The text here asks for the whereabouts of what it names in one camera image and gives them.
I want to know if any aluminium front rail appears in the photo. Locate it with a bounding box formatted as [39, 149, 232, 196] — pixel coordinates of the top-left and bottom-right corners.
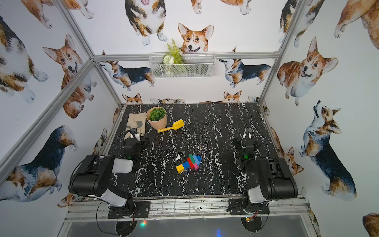
[63, 195, 310, 223]

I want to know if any red long lego brick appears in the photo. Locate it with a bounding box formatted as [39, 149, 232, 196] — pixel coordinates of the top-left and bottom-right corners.
[187, 158, 194, 169]

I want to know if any beige work glove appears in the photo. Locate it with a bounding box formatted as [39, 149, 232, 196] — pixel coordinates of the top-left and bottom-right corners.
[126, 113, 147, 136]

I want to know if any white wire basket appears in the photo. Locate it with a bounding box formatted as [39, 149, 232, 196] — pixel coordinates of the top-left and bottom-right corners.
[149, 52, 216, 78]

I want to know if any pink pot with green plant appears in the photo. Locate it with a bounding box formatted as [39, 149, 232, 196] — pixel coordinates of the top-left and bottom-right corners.
[146, 107, 167, 130]

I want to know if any yellow toy shovel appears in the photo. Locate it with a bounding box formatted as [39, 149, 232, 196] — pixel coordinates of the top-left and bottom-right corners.
[157, 119, 185, 133]

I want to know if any yellow small lego brick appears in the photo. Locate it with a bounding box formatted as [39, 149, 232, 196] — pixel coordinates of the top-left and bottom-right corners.
[176, 164, 185, 173]

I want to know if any blue small lego brick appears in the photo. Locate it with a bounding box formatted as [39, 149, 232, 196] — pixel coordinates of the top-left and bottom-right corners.
[183, 162, 190, 170]

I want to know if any green fern with white flower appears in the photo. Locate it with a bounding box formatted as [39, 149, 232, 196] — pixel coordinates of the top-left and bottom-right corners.
[162, 40, 185, 77]

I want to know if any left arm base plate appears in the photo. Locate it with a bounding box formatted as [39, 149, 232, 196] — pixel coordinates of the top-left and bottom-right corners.
[108, 201, 151, 219]

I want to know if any light blue long lego brick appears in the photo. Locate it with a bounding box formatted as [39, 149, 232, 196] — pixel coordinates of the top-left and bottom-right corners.
[192, 155, 201, 166]

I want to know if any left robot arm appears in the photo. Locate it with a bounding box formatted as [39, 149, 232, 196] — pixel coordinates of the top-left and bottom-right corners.
[69, 128, 150, 214]

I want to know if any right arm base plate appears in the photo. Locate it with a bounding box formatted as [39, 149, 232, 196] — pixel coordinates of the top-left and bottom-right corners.
[226, 198, 270, 215]

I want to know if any green long lego brick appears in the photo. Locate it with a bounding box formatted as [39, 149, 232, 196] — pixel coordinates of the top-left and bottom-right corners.
[188, 154, 196, 165]

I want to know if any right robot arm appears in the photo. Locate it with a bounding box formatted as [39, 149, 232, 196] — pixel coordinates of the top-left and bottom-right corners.
[233, 128, 298, 204]

